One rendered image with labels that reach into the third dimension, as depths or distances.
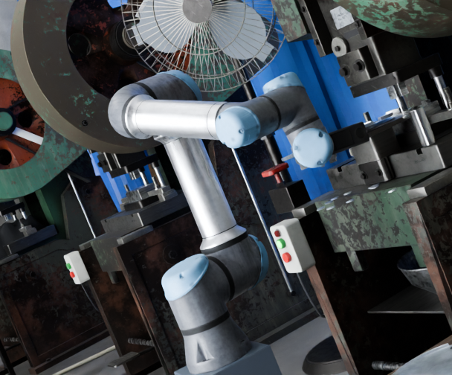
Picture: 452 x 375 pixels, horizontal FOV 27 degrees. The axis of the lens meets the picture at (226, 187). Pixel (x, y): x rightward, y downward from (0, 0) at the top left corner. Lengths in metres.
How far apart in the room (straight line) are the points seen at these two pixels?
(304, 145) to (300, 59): 2.81
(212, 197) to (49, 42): 1.48
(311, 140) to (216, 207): 0.40
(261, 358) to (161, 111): 0.58
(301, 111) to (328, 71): 2.61
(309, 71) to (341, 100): 0.25
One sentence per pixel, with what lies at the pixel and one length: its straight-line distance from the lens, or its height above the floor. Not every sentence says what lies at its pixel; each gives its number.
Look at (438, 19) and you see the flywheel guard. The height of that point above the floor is 0.97.
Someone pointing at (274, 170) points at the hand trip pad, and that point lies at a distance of 2.54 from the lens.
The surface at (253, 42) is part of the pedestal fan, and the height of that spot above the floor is 1.12.
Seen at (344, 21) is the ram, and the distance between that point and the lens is 2.38.
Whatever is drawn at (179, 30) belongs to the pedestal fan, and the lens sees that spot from 3.15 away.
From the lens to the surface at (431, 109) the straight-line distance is 2.40.
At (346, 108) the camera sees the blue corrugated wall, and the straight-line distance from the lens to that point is 4.44.
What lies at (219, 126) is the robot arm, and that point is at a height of 0.94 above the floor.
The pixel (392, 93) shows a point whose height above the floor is 0.84.
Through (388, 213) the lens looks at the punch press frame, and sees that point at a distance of 2.26.
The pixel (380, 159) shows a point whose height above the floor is 0.71.
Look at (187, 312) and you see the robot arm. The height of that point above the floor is 0.59.
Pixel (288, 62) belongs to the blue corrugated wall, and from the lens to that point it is 4.69.
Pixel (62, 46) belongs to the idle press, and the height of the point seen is 1.39.
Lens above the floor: 0.98
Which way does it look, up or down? 5 degrees down
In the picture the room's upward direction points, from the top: 22 degrees counter-clockwise
